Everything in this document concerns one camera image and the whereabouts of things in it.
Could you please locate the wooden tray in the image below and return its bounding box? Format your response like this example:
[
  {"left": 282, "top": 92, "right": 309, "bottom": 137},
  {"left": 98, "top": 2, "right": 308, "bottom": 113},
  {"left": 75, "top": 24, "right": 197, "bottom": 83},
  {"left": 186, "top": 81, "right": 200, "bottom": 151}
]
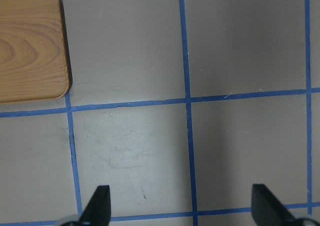
[{"left": 0, "top": 0, "right": 72, "bottom": 104}]

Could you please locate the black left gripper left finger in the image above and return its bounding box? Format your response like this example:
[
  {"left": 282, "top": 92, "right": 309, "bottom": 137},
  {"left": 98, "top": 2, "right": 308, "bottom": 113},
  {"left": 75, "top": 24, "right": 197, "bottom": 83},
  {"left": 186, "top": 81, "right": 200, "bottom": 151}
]
[{"left": 77, "top": 185, "right": 111, "bottom": 226}]

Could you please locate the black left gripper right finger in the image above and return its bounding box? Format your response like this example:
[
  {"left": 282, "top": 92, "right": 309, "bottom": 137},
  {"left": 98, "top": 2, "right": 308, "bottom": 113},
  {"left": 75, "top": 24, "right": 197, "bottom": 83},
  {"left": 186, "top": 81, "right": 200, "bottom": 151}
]
[{"left": 251, "top": 184, "right": 299, "bottom": 226}]

